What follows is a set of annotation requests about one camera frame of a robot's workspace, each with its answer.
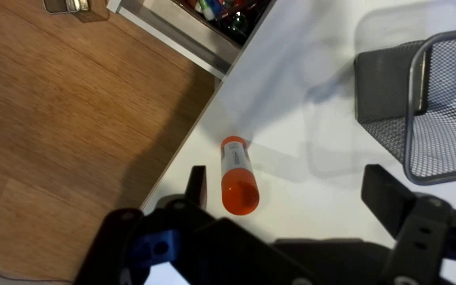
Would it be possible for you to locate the grey wire mesh bin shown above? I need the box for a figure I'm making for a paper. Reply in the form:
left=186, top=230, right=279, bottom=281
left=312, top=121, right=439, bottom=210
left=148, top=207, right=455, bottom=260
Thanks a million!
left=352, top=26, right=456, bottom=188

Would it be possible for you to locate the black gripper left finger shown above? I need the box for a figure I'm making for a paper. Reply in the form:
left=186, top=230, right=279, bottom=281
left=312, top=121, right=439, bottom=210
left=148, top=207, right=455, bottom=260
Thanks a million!
left=156, top=164, right=209, bottom=224

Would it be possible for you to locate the colourful markers pile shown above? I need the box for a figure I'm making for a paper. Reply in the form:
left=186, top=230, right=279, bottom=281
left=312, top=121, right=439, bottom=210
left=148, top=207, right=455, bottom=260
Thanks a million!
left=178, top=0, right=262, bottom=48

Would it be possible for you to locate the open white drawer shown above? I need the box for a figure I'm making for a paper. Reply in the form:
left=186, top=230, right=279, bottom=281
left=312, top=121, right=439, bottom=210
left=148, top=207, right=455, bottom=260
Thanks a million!
left=105, top=0, right=278, bottom=81

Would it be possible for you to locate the grey metal floor object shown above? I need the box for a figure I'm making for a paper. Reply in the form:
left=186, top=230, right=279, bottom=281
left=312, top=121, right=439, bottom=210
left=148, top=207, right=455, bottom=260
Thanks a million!
left=42, top=0, right=91, bottom=17

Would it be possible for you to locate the orange capped glue stick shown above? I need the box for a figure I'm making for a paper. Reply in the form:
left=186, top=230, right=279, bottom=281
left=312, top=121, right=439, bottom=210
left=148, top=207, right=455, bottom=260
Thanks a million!
left=219, top=135, right=262, bottom=218

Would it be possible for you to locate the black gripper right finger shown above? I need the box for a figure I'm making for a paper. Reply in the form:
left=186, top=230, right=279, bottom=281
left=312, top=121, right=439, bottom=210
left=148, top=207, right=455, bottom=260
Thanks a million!
left=360, top=164, right=455, bottom=285

